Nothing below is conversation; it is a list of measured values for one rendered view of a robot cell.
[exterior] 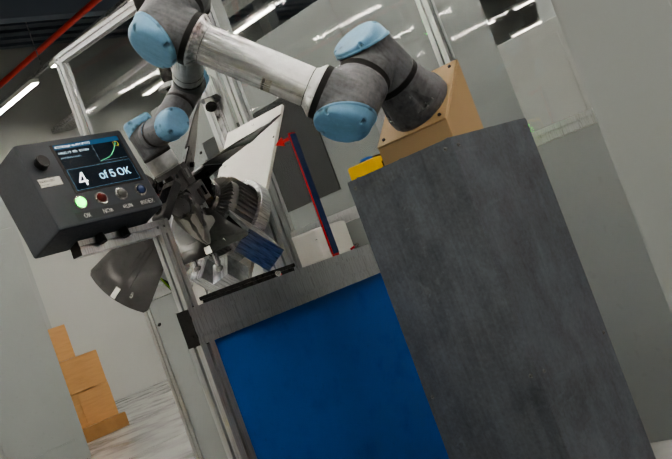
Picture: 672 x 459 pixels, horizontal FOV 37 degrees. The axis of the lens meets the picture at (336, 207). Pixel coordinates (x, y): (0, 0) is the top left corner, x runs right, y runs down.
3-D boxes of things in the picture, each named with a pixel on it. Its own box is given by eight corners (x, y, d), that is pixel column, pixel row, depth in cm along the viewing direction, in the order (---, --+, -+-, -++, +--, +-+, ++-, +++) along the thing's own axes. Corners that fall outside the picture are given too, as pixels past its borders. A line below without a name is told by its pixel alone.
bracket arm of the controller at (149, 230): (163, 235, 212) (158, 222, 212) (172, 231, 210) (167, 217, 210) (73, 259, 193) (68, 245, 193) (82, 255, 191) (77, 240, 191)
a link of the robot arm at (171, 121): (177, 88, 239) (155, 101, 247) (157, 123, 233) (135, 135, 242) (202, 108, 242) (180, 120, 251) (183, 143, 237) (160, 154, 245)
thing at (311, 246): (322, 262, 341) (311, 232, 342) (356, 249, 331) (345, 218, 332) (290, 274, 328) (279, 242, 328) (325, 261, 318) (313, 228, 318)
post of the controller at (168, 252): (189, 309, 211) (158, 221, 212) (198, 305, 209) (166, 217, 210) (179, 312, 208) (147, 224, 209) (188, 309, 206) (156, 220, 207)
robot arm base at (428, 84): (453, 69, 220) (426, 39, 215) (439, 118, 211) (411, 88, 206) (401, 92, 230) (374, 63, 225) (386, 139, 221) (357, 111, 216)
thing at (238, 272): (234, 297, 276) (233, 277, 281) (249, 286, 273) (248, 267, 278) (213, 284, 271) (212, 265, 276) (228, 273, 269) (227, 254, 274)
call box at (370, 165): (392, 195, 283) (379, 160, 283) (420, 183, 277) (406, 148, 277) (359, 204, 270) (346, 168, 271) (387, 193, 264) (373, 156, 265)
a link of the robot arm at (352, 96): (396, 71, 204) (152, -30, 206) (372, 126, 197) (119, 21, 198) (384, 104, 214) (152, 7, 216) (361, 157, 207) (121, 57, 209)
